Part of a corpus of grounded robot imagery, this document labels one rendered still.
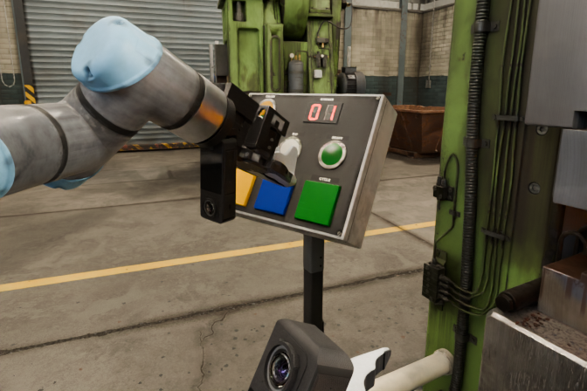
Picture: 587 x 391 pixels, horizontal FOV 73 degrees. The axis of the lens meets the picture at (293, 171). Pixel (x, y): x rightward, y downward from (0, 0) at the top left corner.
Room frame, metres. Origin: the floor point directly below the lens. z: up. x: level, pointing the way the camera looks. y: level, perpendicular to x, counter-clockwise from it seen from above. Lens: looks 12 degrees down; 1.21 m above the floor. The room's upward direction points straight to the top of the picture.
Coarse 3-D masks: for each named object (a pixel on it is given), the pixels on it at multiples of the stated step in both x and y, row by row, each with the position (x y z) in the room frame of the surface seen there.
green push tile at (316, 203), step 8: (304, 184) 0.72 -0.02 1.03; (312, 184) 0.71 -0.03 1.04; (320, 184) 0.70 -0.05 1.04; (328, 184) 0.69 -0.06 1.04; (304, 192) 0.71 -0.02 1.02; (312, 192) 0.70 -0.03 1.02; (320, 192) 0.69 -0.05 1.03; (328, 192) 0.69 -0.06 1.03; (336, 192) 0.68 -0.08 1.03; (304, 200) 0.70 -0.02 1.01; (312, 200) 0.69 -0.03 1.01; (320, 200) 0.69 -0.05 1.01; (328, 200) 0.68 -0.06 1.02; (336, 200) 0.67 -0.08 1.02; (304, 208) 0.69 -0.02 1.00; (312, 208) 0.69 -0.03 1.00; (320, 208) 0.68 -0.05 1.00; (328, 208) 0.67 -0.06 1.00; (296, 216) 0.69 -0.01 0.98; (304, 216) 0.69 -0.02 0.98; (312, 216) 0.68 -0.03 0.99; (320, 216) 0.67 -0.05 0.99; (328, 216) 0.66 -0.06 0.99; (320, 224) 0.67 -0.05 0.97; (328, 224) 0.66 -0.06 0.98
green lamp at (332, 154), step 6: (330, 144) 0.74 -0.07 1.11; (336, 144) 0.74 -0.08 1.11; (324, 150) 0.74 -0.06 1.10; (330, 150) 0.73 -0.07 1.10; (336, 150) 0.73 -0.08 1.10; (324, 156) 0.74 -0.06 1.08; (330, 156) 0.73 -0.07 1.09; (336, 156) 0.72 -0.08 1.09; (324, 162) 0.73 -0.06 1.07; (330, 162) 0.72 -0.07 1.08; (336, 162) 0.72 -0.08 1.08
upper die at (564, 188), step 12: (564, 132) 0.49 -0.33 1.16; (576, 132) 0.48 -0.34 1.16; (564, 144) 0.48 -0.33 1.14; (576, 144) 0.47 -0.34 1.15; (564, 156) 0.48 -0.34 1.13; (576, 156) 0.47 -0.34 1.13; (564, 168) 0.48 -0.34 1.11; (576, 168) 0.47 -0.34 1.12; (564, 180) 0.48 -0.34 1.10; (576, 180) 0.47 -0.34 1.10; (564, 192) 0.48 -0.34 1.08; (576, 192) 0.47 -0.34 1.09; (564, 204) 0.48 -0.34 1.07; (576, 204) 0.47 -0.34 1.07
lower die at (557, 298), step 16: (576, 256) 0.52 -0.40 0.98; (544, 272) 0.49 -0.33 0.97; (560, 272) 0.47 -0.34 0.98; (576, 272) 0.47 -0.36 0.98; (544, 288) 0.48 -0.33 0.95; (560, 288) 0.47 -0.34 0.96; (576, 288) 0.45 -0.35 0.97; (544, 304) 0.48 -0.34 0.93; (560, 304) 0.47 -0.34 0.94; (576, 304) 0.45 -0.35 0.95; (560, 320) 0.46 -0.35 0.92; (576, 320) 0.45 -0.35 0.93
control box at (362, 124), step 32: (256, 96) 0.93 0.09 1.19; (288, 96) 0.87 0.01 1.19; (320, 96) 0.82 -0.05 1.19; (352, 96) 0.78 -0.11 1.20; (384, 96) 0.74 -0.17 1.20; (288, 128) 0.82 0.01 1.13; (320, 128) 0.78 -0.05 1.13; (352, 128) 0.74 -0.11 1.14; (384, 128) 0.75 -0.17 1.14; (320, 160) 0.74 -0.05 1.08; (352, 160) 0.70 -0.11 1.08; (384, 160) 0.75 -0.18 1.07; (256, 192) 0.78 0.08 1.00; (352, 192) 0.67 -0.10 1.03; (288, 224) 0.70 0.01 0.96; (352, 224) 0.66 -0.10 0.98
